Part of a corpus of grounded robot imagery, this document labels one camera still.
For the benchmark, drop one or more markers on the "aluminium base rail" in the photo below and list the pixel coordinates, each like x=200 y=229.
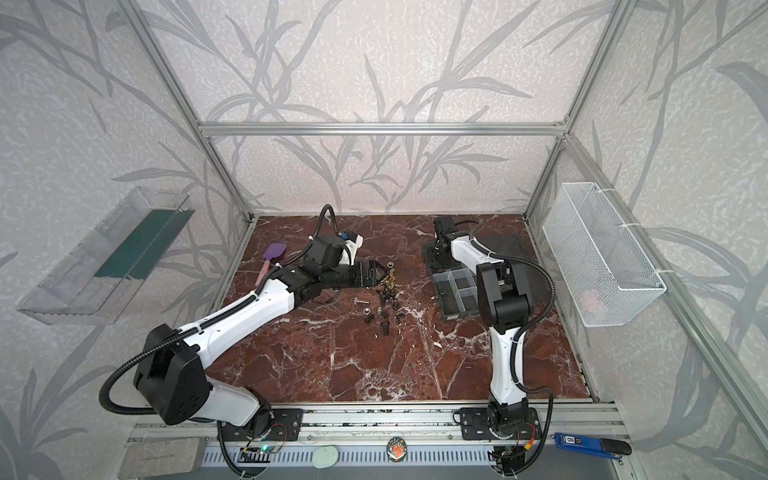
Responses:
x=436 y=433

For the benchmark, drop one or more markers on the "white wire mesh basket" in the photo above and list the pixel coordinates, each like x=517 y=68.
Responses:
x=609 y=276

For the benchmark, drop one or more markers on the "purple pink spatula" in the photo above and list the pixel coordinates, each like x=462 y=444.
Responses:
x=273 y=252

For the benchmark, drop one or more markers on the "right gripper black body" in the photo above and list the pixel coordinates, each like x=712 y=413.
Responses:
x=441 y=245

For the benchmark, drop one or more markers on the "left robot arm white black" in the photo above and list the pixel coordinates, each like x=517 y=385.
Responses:
x=173 y=380

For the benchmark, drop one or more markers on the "brass wing nut upper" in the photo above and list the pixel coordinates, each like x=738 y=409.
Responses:
x=390 y=280

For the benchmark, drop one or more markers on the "round red sticker button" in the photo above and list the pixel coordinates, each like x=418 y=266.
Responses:
x=396 y=449

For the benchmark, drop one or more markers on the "aluminium frame crossbar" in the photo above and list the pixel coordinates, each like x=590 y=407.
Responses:
x=220 y=129

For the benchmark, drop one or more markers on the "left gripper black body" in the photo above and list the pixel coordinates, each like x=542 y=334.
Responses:
x=363 y=273

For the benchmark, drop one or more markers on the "aluminium frame post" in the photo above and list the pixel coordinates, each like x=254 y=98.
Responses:
x=139 y=25
x=617 y=21

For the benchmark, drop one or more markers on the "blue black handheld tool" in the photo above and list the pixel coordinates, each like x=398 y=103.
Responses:
x=599 y=447

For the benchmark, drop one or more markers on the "grey flat plate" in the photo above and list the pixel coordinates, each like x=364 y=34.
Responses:
x=161 y=458

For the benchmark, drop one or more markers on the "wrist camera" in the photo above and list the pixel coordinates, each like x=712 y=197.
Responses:
x=333 y=250
x=444 y=227

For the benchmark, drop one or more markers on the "clear compartment organizer box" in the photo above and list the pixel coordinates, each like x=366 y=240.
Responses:
x=492 y=286

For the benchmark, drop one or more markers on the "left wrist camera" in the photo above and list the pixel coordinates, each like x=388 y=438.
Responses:
x=333 y=250

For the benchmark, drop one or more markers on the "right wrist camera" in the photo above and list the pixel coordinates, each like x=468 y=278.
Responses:
x=444 y=227

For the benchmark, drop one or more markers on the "clear wall tray green mat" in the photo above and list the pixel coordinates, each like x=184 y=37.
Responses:
x=95 y=282

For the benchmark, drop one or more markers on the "aluminium frame post right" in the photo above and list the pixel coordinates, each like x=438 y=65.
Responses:
x=617 y=21

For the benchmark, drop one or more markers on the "aluminium frame post left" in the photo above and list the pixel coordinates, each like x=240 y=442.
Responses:
x=139 y=25

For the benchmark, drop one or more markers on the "white oval puck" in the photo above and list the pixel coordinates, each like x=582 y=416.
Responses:
x=325 y=457

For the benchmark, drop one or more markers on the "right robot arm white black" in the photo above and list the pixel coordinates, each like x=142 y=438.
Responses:
x=508 y=407

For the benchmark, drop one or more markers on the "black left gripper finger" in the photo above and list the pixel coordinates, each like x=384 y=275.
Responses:
x=372 y=280
x=378 y=269

